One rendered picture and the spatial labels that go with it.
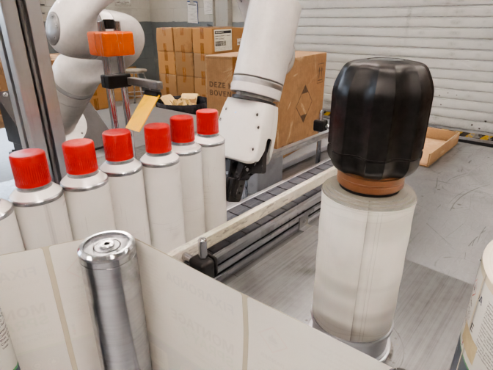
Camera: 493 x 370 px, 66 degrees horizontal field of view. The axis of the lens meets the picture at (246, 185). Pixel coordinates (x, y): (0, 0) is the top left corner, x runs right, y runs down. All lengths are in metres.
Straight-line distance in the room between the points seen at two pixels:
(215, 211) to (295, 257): 0.14
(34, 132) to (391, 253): 0.46
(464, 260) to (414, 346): 0.31
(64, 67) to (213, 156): 0.63
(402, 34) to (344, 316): 4.47
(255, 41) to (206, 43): 3.60
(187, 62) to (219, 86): 3.33
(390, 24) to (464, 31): 0.75
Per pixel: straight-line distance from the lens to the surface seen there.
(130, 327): 0.30
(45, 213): 0.44
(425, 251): 0.76
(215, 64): 1.11
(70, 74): 1.11
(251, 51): 0.62
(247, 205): 0.74
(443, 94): 4.72
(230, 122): 0.63
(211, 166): 0.58
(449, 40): 4.66
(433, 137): 1.48
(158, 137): 0.49
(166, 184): 0.51
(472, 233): 0.86
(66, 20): 0.98
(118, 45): 0.55
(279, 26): 0.63
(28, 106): 0.57
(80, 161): 0.45
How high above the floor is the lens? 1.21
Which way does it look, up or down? 23 degrees down
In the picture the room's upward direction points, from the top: straight up
